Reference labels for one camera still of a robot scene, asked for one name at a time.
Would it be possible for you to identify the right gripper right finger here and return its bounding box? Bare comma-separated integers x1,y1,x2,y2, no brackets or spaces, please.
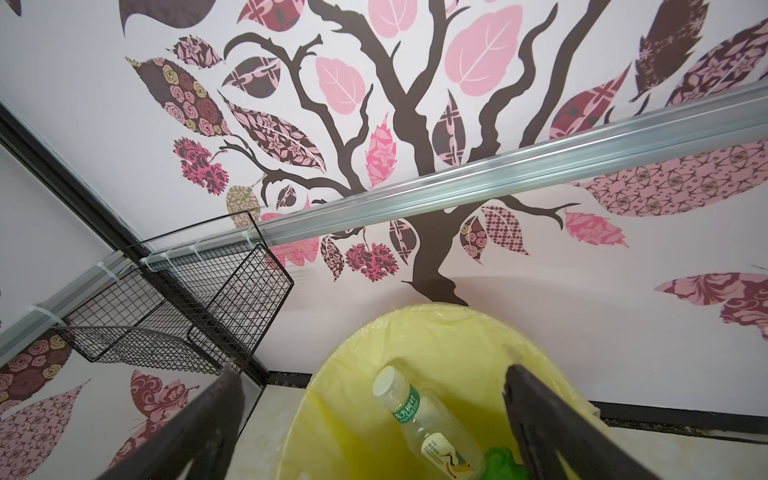
504,365,657,480

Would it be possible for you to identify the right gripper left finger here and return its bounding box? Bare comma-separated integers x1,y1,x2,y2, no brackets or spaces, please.
100,367,244,479

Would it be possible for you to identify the green bottle yellow cap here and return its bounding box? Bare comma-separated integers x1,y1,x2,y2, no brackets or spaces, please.
479,447,528,480

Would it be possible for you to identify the clear bottle green cap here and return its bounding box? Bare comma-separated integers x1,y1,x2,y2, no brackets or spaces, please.
372,365,485,480

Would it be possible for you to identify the yellow plastic bin liner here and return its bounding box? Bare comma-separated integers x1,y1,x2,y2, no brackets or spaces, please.
275,302,601,480

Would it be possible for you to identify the black wire mesh basket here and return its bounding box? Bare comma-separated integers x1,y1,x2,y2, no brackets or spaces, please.
54,208,294,385

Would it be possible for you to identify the aluminium rail left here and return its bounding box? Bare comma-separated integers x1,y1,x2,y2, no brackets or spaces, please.
1,251,138,364

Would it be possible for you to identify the aluminium rail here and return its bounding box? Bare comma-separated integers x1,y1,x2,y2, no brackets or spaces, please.
1,251,138,364
137,81,768,265

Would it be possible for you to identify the aluminium rail back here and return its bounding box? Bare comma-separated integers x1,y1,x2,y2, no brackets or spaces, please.
137,81,768,265

